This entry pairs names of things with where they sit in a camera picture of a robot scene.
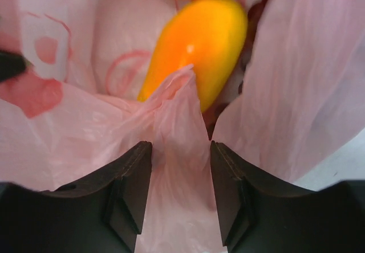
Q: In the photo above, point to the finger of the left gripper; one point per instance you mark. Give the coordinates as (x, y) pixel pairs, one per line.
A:
(11, 65)

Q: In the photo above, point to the dark red grape bunch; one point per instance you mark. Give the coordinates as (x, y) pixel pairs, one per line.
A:
(233, 87)

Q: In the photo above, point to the pink plastic bag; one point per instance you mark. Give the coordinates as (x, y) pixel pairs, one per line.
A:
(74, 110)

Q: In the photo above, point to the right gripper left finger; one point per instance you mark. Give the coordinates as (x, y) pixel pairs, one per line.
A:
(100, 212)

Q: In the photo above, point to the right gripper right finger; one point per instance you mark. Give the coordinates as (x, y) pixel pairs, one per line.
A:
(259, 212)

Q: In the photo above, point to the yellow orange mango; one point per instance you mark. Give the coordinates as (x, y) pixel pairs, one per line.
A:
(209, 35)

